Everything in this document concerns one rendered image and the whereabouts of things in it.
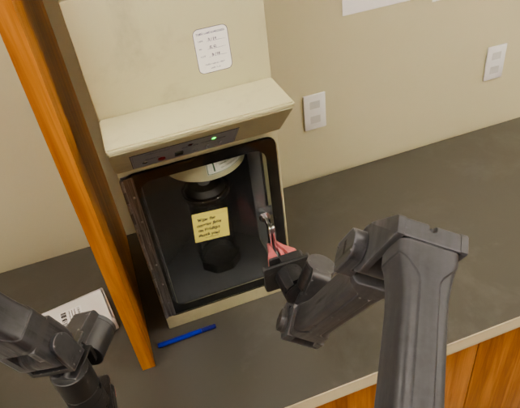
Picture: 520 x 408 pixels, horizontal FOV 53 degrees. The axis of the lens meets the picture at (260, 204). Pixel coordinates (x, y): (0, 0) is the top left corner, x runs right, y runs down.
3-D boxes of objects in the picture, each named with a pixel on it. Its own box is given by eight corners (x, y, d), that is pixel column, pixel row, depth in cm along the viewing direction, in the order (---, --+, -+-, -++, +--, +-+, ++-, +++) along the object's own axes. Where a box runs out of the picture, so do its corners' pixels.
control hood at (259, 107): (113, 167, 96) (96, 120, 90) (277, 123, 103) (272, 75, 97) (121, 202, 88) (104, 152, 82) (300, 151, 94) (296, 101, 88)
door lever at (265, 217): (273, 242, 119) (262, 245, 119) (269, 210, 113) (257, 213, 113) (281, 257, 115) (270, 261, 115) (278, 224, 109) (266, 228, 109)
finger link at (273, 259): (256, 236, 112) (271, 265, 105) (287, 227, 113) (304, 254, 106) (259, 259, 116) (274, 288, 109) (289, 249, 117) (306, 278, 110)
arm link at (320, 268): (274, 335, 94) (320, 348, 94) (296, 287, 88) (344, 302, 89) (279, 292, 104) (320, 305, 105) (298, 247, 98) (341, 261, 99)
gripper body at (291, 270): (260, 265, 105) (273, 290, 100) (307, 249, 107) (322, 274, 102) (263, 286, 109) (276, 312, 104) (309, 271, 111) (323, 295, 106)
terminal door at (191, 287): (168, 315, 122) (121, 176, 98) (289, 275, 128) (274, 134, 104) (168, 317, 122) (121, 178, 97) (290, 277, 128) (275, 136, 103)
